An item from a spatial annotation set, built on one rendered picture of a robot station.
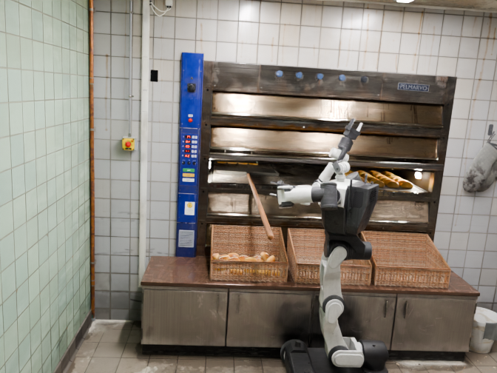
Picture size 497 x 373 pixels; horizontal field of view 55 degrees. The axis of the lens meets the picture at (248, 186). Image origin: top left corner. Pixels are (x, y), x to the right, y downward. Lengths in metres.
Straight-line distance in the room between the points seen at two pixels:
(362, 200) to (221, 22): 1.71
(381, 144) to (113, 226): 2.20
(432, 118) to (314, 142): 0.94
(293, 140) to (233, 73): 0.69
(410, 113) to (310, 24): 1.04
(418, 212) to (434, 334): 0.95
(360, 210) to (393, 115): 1.27
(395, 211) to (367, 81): 1.06
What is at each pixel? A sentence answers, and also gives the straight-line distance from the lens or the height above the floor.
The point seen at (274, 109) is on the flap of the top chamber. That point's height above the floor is 1.78.
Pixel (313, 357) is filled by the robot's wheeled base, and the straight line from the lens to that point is 3.44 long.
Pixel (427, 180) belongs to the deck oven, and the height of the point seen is 1.27.
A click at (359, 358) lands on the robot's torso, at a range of 3.27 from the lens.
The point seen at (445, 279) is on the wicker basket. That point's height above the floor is 0.65.
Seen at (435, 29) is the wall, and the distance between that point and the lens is 4.02.
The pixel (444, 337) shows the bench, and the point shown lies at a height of 0.22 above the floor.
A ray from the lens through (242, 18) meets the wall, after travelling 3.69.
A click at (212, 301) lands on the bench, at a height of 0.45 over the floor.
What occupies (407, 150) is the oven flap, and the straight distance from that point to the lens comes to 3.96.
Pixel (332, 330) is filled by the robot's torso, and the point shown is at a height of 0.46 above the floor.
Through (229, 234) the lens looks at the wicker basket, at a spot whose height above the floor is 0.78.
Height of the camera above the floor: 1.91
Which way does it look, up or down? 11 degrees down
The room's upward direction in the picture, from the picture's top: 3 degrees clockwise
